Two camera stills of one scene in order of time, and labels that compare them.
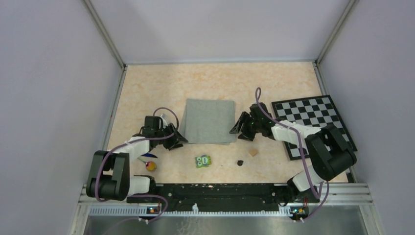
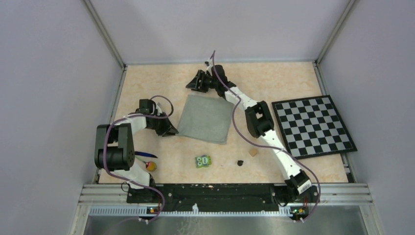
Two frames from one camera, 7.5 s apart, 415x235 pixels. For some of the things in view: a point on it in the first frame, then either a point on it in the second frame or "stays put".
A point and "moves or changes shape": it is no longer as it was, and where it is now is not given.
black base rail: (220, 197) stays put
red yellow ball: (150, 166) stays put
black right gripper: (245, 134) -> (196, 85)
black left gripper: (171, 128) -> (167, 129)
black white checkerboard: (318, 111) stays put
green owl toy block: (203, 161) stays put
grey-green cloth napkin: (205, 121) moves or changes shape
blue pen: (149, 155) stays put
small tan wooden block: (253, 152) stays put
